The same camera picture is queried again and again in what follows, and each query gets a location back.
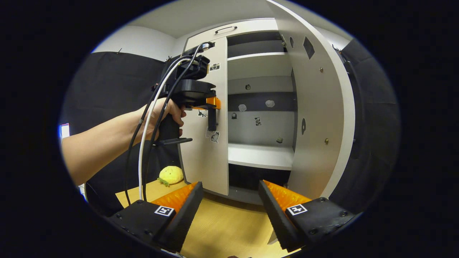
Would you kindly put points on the grey shoe cabinet door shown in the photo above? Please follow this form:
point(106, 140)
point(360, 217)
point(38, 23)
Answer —
point(319, 107)
point(218, 161)

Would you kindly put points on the white cabinet shelf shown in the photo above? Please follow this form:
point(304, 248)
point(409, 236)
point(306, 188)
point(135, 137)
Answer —
point(261, 156)
point(258, 56)

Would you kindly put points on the grey cabinet drawer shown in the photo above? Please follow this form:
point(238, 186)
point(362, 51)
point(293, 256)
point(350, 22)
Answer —
point(251, 27)

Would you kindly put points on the metal door hinge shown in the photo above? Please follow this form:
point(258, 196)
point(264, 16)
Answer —
point(283, 39)

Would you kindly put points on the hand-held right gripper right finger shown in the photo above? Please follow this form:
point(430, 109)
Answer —
point(276, 218)

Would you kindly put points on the grey double-door shoe cabinet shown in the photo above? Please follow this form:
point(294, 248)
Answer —
point(269, 129)

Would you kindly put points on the yellow plush toy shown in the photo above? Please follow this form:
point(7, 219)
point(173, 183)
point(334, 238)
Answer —
point(172, 175)

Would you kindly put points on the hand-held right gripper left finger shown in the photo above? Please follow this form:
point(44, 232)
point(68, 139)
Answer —
point(186, 215)

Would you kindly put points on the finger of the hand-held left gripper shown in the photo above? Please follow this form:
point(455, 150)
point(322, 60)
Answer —
point(215, 103)

